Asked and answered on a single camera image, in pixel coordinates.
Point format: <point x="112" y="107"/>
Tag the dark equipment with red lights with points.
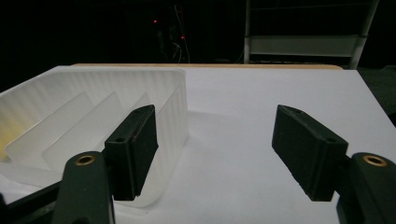
<point x="169" y="34"/>

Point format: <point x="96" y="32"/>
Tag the translucent white plastic divided box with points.
<point x="77" y="124"/>

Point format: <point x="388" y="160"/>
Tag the white metal shelf rack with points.
<point x="303" y="43"/>

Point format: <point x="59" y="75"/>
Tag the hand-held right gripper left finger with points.
<point x="132" y="149"/>

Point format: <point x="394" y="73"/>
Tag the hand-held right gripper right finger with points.
<point x="308" y="152"/>

